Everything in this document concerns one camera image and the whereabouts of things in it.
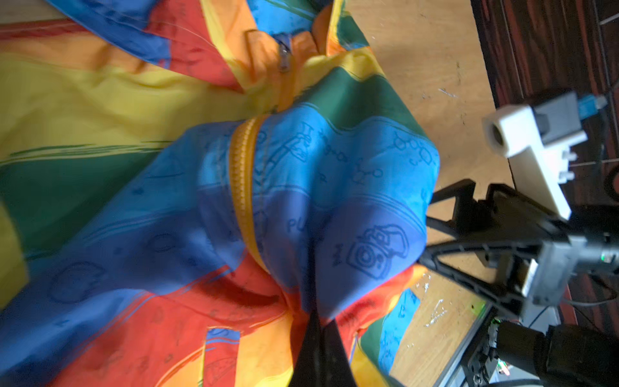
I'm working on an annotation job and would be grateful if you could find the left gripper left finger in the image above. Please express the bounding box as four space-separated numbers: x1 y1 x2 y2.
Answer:
289 238 322 386

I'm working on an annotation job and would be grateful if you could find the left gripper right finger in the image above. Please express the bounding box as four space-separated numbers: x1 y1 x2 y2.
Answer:
322 320 357 387

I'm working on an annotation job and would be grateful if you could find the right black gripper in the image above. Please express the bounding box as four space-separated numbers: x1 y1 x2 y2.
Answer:
418 179 618 318

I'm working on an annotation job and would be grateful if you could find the rainbow striped zip jacket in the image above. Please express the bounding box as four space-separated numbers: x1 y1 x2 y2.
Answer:
1 1 440 386

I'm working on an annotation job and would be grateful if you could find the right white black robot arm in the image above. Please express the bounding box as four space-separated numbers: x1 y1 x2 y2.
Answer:
419 179 618 386

